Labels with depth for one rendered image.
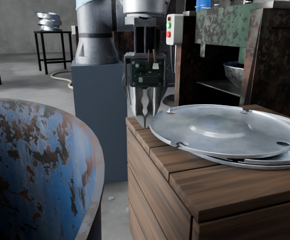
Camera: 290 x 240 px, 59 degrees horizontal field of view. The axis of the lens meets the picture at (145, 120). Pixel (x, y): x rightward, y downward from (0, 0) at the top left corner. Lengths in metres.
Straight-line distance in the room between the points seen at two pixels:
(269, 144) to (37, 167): 0.38
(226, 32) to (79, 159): 0.93
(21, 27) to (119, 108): 6.70
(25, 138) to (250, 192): 0.30
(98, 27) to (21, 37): 6.65
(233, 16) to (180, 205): 0.83
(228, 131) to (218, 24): 0.70
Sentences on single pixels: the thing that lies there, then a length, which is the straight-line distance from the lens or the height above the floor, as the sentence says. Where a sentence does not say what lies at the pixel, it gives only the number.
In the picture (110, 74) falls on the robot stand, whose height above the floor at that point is 0.42.
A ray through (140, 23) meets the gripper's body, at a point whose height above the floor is 0.57.
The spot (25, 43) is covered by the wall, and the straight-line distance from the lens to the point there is 7.52.
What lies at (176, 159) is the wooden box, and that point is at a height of 0.35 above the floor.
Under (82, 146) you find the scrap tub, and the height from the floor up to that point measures 0.46.
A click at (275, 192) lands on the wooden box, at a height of 0.35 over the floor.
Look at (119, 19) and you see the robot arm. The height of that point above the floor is 0.59.
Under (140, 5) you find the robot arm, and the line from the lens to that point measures 0.45.
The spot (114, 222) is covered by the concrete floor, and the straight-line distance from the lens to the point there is 0.86.
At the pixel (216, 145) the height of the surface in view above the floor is 0.37.
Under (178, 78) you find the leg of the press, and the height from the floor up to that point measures 0.33.
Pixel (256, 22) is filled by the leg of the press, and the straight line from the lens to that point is 0.91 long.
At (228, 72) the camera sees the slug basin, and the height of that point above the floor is 0.38.
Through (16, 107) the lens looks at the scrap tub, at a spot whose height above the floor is 0.47.
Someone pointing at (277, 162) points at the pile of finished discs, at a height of 0.36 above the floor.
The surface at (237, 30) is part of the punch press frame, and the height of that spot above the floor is 0.56.
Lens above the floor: 0.56
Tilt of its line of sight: 19 degrees down
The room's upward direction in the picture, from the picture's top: straight up
